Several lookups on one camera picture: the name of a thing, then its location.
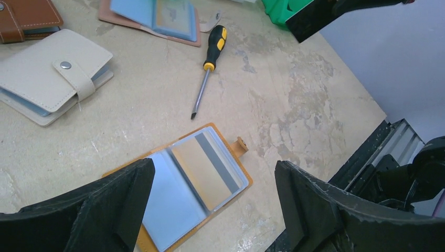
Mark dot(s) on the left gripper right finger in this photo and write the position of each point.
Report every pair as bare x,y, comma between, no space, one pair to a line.
319,216

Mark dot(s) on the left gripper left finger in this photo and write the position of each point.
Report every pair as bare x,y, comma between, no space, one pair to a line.
104,215

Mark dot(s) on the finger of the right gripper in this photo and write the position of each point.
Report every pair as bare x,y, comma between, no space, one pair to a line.
344,6

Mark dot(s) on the mustard yellow card holder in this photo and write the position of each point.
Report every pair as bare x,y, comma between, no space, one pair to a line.
174,211

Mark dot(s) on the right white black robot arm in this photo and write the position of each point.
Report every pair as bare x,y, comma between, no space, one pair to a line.
397,53

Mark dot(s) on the gold card in holder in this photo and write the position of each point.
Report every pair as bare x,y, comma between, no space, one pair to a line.
207,167

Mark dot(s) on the beige card holder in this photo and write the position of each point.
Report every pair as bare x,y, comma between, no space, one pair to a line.
45,80

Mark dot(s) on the stack of loose cards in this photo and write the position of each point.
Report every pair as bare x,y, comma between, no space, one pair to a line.
172,20

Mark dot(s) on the brown leather card holder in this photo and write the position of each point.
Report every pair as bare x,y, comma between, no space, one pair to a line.
23,20

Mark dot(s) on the green bin right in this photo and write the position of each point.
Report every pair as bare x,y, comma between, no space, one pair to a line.
279,11

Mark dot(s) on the yellow black screwdriver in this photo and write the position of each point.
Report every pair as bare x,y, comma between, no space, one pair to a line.
216,43

